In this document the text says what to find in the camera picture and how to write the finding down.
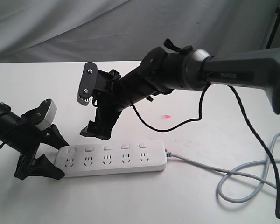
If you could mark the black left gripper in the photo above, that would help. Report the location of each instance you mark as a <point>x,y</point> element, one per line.
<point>25,137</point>

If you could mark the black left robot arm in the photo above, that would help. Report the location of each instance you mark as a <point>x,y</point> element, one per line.
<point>7,121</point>

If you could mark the black tripod stand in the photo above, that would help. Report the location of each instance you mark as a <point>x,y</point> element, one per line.
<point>274,29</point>

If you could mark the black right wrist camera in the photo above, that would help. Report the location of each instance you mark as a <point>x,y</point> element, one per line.
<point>87,83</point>

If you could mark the white five-outlet power strip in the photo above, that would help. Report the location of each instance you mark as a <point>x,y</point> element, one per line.
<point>111,158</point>

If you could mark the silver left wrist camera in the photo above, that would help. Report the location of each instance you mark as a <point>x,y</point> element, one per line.
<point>45,114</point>

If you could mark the grey backdrop cloth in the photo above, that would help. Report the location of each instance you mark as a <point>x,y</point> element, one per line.
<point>123,30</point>

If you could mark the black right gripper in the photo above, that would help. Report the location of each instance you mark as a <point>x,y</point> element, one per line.
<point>106,99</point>

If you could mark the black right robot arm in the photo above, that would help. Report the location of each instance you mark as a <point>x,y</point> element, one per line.
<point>169,68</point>

